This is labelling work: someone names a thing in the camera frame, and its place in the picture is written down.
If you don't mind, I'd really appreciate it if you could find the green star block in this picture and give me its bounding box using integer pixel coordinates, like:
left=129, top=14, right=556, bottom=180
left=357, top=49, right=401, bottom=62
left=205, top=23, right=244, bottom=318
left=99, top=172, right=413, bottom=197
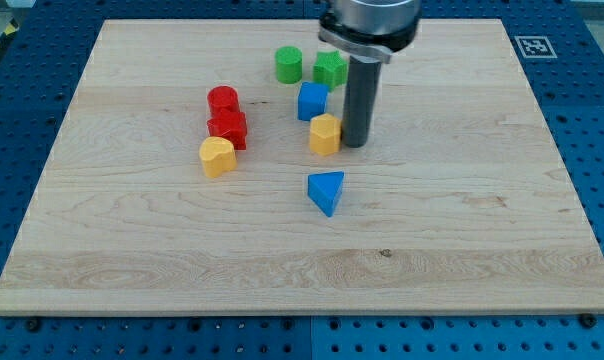
left=313, top=50, right=348, bottom=91

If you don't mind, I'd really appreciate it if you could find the black white fiducial marker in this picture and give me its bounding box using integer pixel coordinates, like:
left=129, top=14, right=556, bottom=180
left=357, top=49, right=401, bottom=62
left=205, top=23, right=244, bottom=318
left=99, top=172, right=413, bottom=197
left=515, top=35, right=557, bottom=59

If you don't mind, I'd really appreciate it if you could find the yellow hexagon block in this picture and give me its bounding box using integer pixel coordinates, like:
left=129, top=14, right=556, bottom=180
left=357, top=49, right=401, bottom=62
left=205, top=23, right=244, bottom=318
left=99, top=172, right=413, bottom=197
left=309, top=113, right=341, bottom=156

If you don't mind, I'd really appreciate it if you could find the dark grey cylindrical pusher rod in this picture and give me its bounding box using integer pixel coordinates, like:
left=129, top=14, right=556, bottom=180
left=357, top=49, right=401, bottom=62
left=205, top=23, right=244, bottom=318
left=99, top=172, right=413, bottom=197
left=342, top=55, right=381, bottom=148

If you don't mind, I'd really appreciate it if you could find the blue triangle block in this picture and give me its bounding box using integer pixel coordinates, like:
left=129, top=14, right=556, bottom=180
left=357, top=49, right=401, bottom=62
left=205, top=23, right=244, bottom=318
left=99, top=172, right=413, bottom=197
left=307, top=171, right=345, bottom=217

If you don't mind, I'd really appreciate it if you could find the red star block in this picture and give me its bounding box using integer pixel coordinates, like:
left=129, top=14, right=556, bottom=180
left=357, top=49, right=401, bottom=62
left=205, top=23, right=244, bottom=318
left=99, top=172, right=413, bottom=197
left=207, top=110, right=248, bottom=150

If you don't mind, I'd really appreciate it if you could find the blue cube block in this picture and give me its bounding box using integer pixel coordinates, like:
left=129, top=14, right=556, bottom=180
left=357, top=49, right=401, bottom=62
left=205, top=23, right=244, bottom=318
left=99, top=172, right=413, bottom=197
left=297, top=82, right=329, bottom=121

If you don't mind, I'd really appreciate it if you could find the yellow heart block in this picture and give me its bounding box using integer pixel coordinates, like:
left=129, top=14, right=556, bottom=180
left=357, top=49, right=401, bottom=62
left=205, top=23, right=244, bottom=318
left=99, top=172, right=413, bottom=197
left=199, top=136, right=237, bottom=178

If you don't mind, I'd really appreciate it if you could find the red cylinder block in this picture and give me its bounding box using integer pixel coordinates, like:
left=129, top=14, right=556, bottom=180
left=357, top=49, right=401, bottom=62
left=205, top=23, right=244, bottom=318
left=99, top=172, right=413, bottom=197
left=207, top=85, right=240, bottom=117

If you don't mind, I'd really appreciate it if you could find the green cylinder block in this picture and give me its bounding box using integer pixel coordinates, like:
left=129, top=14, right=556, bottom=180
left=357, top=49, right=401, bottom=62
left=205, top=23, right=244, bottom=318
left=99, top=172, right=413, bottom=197
left=274, top=46, right=303, bottom=84

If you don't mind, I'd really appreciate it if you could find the wooden board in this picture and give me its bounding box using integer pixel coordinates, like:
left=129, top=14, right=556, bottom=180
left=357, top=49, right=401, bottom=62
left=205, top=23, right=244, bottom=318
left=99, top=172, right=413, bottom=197
left=0, top=20, right=604, bottom=317

